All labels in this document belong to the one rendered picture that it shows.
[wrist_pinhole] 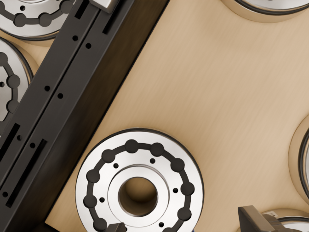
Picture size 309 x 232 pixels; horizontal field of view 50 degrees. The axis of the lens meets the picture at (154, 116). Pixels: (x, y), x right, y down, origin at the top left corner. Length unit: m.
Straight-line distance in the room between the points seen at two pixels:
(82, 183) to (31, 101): 0.09
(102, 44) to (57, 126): 0.05
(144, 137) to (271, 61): 0.13
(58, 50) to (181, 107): 0.13
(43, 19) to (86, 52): 0.10
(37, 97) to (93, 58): 0.04
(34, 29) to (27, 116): 0.10
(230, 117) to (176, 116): 0.05
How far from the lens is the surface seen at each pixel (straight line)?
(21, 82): 0.28
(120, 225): 0.16
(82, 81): 0.20
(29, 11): 0.29
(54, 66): 0.20
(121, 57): 0.24
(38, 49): 0.31
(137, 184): 0.30
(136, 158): 0.26
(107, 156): 0.27
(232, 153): 0.30
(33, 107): 0.20
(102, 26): 0.20
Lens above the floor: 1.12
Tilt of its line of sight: 87 degrees down
